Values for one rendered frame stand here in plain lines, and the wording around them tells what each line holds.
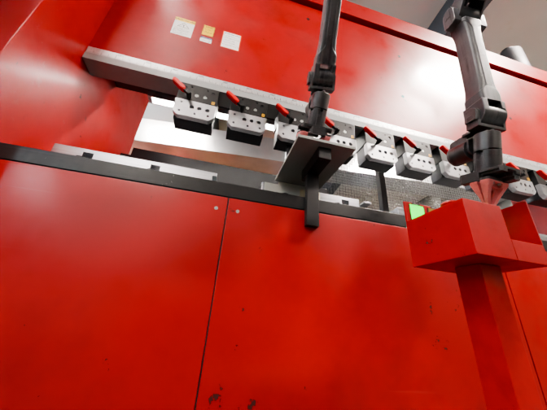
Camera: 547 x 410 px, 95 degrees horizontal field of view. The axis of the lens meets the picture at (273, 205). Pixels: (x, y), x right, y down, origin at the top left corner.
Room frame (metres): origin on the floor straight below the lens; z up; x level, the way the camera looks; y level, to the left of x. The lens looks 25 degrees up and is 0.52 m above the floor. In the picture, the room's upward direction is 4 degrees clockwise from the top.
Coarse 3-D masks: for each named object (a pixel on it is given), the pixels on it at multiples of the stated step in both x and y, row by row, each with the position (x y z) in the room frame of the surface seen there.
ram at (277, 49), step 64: (128, 0) 0.64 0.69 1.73; (192, 0) 0.69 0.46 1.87; (256, 0) 0.75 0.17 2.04; (128, 64) 0.66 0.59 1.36; (192, 64) 0.71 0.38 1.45; (256, 64) 0.76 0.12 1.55; (384, 64) 0.91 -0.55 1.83; (448, 64) 1.01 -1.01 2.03; (384, 128) 0.90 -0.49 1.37; (448, 128) 0.98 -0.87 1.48; (512, 128) 1.09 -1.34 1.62
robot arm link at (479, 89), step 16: (448, 16) 0.45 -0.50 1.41; (464, 16) 0.43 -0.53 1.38; (464, 32) 0.45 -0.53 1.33; (480, 32) 0.44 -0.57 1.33; (464, 48) 0.46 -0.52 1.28; (480, 48) 0.44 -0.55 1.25; (464, 64) 0.47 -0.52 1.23; (480, 64) 0.45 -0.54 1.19; (464, 80) 0.49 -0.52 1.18; (480, 80) 0.45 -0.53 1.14; (480, 96) 0.46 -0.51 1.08; (496, 96) 0.46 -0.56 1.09; (464, 112) 0.50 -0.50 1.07; (480, 112) 0.47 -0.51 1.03; (496, 112) 0.46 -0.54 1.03
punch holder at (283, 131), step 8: (296, 112) 0.80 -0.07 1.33; (304, 112) 0.81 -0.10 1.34; (280, 120) 0.79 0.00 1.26; (288, 120) 0.80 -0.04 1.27; (296, 120) 0.80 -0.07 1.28; (304, 120) 0.81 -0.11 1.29; (280, 128) 0.79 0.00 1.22; (288, 128) 0.79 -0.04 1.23; (296, 128) 0.80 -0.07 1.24; (280, 136) 0.79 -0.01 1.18; (288, 136) 0.79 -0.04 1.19; (280, 144) 0.83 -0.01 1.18; (288, 144) 0.83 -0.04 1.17
